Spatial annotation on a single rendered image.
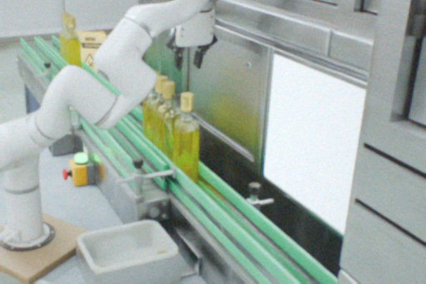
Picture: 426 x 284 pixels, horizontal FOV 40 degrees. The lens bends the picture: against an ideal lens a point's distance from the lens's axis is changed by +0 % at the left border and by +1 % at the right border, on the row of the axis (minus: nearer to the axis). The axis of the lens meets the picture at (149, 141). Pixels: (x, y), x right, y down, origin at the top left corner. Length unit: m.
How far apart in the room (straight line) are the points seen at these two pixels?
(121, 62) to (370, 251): 0.72
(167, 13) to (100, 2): 6.45
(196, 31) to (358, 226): 0.87
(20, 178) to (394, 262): 1.07
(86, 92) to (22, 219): 0.45
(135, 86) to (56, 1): 6.33
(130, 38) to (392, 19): 0.73
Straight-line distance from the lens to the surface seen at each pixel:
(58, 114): 1.28
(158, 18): 1.25
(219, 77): 1.62
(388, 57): 0.60
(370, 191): 0.64
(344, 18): 1.22
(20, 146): 1.36
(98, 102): 1.28
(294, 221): 1.48
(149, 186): 1.65
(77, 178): 1.92
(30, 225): 1.58
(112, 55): 1.22
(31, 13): 7.49
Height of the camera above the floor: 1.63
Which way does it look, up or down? 23 degrees down
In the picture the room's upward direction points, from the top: straight up
